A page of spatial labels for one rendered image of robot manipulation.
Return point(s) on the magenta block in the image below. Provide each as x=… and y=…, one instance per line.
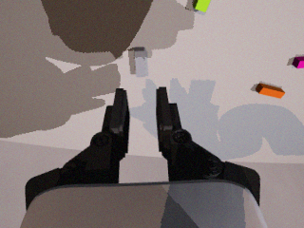
x=298, y=62

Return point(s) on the lime green rod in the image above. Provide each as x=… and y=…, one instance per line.
x=201, y=5

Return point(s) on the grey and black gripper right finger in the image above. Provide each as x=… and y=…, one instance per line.
x=189, y=161

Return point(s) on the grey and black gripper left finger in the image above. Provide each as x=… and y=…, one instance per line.
x=94, y=164

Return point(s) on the orange block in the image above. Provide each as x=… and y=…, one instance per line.
x=270, y=90

